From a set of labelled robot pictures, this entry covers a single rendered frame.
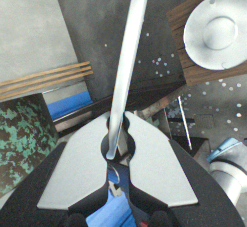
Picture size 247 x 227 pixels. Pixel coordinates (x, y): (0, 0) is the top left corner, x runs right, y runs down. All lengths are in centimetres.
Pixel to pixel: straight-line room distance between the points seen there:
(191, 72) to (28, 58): 170
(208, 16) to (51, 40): 179
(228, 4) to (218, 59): 20
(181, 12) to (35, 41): 167
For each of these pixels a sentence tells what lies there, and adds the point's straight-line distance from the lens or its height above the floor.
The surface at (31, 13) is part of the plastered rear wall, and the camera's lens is 225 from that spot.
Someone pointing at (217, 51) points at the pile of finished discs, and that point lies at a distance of 77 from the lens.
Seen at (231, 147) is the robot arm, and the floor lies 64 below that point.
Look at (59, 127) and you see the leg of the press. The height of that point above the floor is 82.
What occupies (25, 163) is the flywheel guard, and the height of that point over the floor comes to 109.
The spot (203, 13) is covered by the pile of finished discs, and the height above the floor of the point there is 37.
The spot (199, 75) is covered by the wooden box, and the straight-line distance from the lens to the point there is 83.
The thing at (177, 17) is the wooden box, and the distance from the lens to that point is 85.
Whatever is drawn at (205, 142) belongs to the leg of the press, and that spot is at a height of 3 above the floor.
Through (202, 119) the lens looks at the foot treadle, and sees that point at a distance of 112.
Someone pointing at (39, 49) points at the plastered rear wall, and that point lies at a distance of 210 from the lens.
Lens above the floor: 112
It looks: 40 degrees down
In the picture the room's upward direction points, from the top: 117 degrees counter-clockwise
